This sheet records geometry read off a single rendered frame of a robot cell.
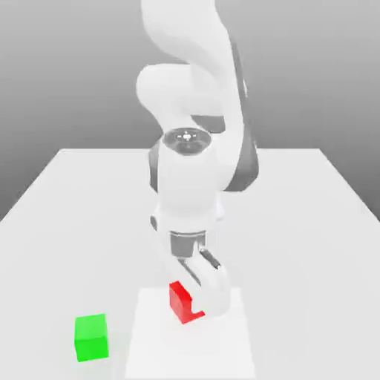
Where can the small red cube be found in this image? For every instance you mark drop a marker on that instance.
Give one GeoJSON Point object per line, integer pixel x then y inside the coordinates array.
{"type": "Point", "coordinates": [178, 299]}

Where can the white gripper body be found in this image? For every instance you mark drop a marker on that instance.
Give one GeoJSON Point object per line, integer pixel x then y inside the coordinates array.
{"type": "Point", "coordinates": [207, 285]}

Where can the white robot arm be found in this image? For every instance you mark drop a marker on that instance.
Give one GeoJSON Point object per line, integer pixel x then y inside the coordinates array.
{"type": "Point", "coordinates": [184, 178]}

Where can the small green cube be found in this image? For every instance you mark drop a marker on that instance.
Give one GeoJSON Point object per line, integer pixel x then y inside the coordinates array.
{"type": "Point", "coordinates": [90, 338]}

